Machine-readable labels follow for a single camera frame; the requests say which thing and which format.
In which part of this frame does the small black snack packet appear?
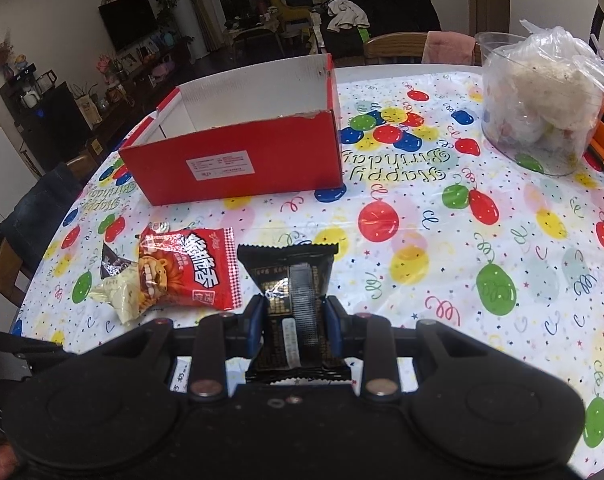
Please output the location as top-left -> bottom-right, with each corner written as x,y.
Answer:
237,244 -> 351,384

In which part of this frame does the red lion noodle snack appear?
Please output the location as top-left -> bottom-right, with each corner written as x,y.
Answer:
137,228 -> 241,311

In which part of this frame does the cream pastry packet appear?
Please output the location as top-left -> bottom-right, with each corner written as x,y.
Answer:
88,266 -> 140,324

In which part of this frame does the dark brown chocolate packet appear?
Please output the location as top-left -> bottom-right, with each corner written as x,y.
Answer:
100,244 -> 133,280

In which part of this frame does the clear bag of white snacks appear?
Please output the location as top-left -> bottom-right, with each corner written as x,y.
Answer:
476,20 -> 604,177

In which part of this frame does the person's left hand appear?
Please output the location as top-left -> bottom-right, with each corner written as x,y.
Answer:
0,442 -> 18,480

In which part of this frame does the wooden chair with denim jacket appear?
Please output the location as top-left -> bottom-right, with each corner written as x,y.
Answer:
0,154 -> 98,307

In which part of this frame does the balloon birthday tablecloth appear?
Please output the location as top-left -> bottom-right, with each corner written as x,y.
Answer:
12,66 -> 604,476

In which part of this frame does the red cardboard box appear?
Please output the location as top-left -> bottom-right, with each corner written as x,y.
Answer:
119,54 -> 342,206

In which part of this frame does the wooden chair with pink cloth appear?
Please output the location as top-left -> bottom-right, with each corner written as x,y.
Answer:
364,30 -> 482,66

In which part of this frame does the yellow giraffe toy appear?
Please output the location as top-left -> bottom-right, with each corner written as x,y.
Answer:
270,0 -> 310,26

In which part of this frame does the clothes pile on chair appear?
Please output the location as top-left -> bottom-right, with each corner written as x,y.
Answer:
320,0 -> 442,60

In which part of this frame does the wall television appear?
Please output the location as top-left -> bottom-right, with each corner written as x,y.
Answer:
98,0 -> 158,52

